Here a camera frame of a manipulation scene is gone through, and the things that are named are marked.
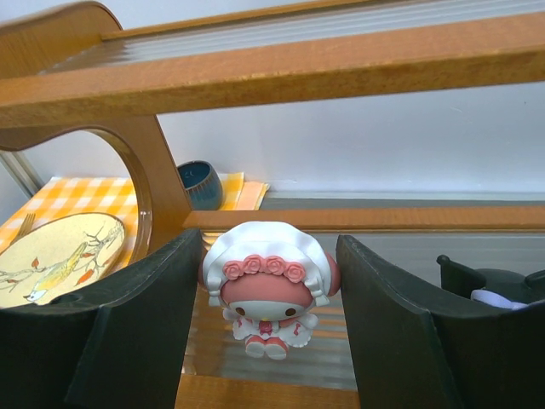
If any gold fork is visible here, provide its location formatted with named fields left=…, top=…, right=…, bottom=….
left=10, top=213, right=36, bottom=245

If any decorated ceramic plate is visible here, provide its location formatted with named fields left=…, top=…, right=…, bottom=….
left=1, top=212, right=126, bottom=308

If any dark blue mug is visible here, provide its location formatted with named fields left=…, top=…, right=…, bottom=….
left=177, top=160, right=223, bottom=210

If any black purple Kuromi figurine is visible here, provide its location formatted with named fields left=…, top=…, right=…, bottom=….
left=437, top=255, right=544, bottom=310

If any orange wooden shelf rack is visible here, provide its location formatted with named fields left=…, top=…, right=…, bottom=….
left=1, top=1, right=544, bottom=408

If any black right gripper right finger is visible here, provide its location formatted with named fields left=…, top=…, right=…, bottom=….
left=336, top=235, right=544, bottom=408

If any orange checkered cloth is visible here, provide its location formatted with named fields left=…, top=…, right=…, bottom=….
left=1, top=172, right=269, bottom=266

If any pink white round figurine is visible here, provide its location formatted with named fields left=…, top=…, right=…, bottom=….
left=199, top=222, right=341, bottom=360

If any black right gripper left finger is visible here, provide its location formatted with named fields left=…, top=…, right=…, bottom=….
left=1, top=229, right=203, bottom=408

